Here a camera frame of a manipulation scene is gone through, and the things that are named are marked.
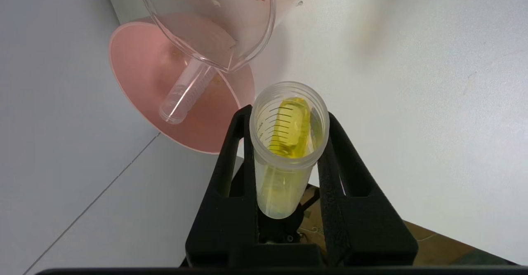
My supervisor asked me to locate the test tube with yellow pigment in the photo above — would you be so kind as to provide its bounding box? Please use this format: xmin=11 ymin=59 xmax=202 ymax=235
xmin=249 ymin=81 xmax=331 ymax=220

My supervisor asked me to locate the pink plastic bowl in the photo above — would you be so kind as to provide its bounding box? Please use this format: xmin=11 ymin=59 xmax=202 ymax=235
xmin=108 ymin=13 xmax=256 ymax=155

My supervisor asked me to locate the test tube with red pigment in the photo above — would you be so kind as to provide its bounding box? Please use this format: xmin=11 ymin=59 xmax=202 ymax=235
xmin=158 ymin=57 xmax=218 ymax=125

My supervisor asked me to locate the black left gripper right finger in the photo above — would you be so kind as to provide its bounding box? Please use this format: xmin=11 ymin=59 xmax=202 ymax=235
xmin=317 ymin=112 xmax=418 ymax=268

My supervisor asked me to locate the clear plastic beaker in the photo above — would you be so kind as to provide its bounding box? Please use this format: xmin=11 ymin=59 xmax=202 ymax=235
xmin=132 ymin=0 xmax=319 ymax=75

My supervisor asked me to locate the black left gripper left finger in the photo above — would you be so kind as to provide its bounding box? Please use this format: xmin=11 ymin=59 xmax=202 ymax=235
xmin=184 ymin=105 xmax=259 ymax=268

